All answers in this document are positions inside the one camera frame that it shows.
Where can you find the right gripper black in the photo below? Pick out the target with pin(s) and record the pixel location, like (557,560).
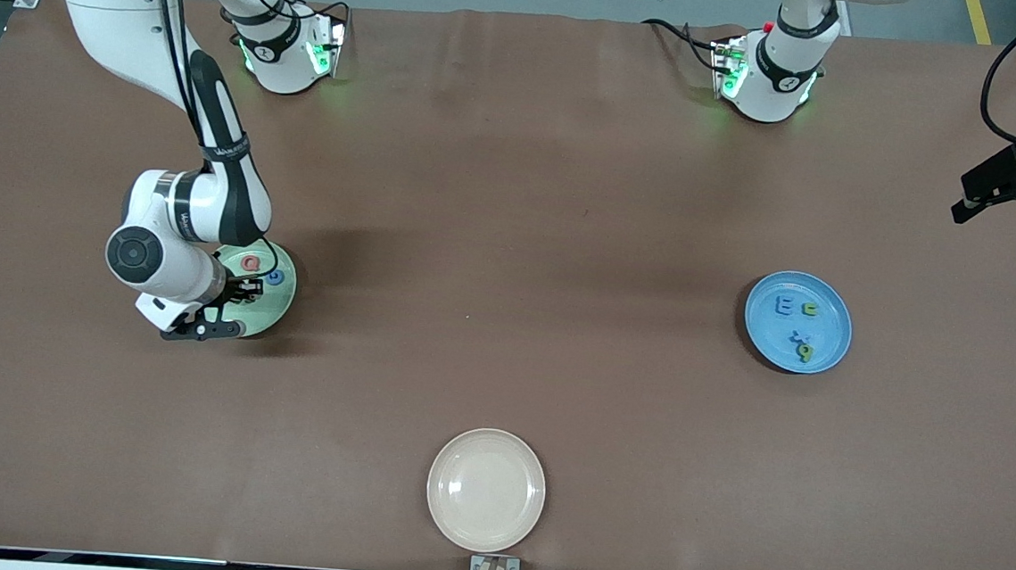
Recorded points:
(234,289)

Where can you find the red foam letter Q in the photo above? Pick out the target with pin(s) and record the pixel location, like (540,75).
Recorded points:
(244,262)

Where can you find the blue foam letter G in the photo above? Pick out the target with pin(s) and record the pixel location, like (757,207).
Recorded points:
(280,277)

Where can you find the green foam letter c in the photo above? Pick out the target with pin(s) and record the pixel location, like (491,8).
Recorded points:
(807,309)

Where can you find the blue foam letter E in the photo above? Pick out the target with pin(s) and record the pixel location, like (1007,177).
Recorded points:
(785,306)

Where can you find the blue foam letter x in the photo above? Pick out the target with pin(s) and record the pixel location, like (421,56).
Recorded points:
(798,336)

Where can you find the green foam letter b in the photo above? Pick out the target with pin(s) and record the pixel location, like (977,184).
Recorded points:
(805,352)

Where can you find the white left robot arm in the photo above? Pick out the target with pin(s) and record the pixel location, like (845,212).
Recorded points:
(782,81)

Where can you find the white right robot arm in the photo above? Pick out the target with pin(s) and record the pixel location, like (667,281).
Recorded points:
(107,7)

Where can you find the green round plate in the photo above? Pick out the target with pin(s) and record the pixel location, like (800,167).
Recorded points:
(281,302)

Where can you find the blue round plate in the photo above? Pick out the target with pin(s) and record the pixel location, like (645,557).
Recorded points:
(830,343)

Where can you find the brown table mat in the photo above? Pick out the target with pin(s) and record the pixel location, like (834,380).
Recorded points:
(515,187)

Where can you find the cream round plate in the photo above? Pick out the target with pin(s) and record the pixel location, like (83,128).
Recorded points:
(486,490)

